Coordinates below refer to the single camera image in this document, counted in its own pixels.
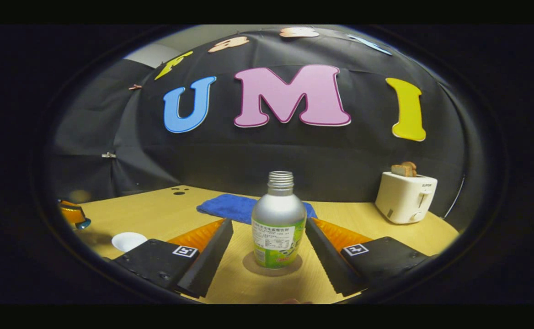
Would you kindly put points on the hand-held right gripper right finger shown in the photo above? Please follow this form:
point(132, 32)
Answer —
point(324, 260)

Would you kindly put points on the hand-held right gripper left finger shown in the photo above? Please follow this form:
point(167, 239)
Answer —
point(212, 260)

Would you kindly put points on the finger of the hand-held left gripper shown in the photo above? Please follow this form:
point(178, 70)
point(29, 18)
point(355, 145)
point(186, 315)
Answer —
point(71, 212)

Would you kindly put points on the round brown coaster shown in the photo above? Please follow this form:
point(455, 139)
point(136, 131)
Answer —
point(248, 267)

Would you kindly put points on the silver green-label water bottle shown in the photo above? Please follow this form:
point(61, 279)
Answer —
point(278, 224)

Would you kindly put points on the white teacup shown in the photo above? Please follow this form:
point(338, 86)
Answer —
point(129, 241)

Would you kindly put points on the blue towel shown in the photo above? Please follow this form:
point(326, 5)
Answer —
point(228, 206)

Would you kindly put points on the white cloth clip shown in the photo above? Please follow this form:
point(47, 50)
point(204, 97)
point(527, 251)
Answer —
point(109, 155)

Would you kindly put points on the white toaster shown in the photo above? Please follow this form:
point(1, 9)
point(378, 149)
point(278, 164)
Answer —
point(404, 198)

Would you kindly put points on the black backdrop cloth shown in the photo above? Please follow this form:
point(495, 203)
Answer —
point(248, 155)

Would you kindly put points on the toast slice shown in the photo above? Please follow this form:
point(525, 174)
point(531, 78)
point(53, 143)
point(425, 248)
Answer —
point(404, 170)

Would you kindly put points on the red cloth clip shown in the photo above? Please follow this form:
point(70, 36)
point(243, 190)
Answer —
point(135, 87)

